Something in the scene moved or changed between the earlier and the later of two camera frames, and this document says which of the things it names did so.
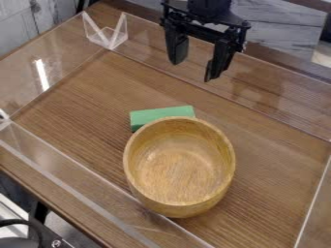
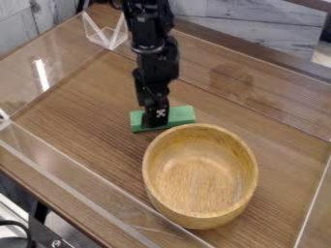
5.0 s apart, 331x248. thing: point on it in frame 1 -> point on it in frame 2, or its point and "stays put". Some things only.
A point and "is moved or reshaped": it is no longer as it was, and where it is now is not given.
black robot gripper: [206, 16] -> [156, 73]
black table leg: [41, 211] stays put
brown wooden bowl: [178, 166] is moved or reshaped
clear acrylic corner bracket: [106, 37] stays put
